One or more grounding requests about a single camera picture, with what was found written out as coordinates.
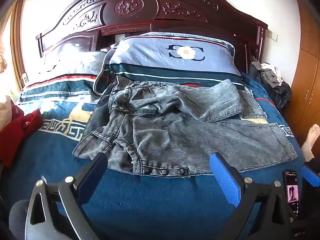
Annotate blue striped pillow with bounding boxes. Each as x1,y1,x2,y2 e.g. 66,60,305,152
17,51,108,105

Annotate person's bare foot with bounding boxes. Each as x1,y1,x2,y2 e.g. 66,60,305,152
301,123,320,162

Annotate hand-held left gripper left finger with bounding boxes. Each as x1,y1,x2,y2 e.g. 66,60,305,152
25,152,108,240

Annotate pile of dark clothes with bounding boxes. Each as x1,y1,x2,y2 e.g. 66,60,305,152
247,57,292,111

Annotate wooden door frame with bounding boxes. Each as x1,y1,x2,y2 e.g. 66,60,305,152
10,0,28,85

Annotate blue patterned blanket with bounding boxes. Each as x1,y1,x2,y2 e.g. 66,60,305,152
0,72,308,240

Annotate blue pillow with flower emblem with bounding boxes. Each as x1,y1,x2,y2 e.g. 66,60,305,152
94,32,247,94

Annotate wooden wardrobe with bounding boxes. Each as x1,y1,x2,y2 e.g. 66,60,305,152
282,2,320,133

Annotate beige cloth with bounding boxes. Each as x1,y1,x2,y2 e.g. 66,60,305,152
0,95,13,132

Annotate red cloth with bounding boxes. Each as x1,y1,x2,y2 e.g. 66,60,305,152
0,107,44,168

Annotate carved dark wooden headboard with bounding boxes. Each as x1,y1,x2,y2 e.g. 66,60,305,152
36,0,268,63

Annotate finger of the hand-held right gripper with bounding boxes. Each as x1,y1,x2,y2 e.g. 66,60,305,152
301,159,320,183

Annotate grey denim pants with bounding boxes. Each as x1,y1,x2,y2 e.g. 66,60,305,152
72,76,298,177

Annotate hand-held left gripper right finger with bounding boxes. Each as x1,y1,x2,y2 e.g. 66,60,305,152
209,152,293,240

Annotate black smartphone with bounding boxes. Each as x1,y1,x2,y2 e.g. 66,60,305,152
282,170,300,218

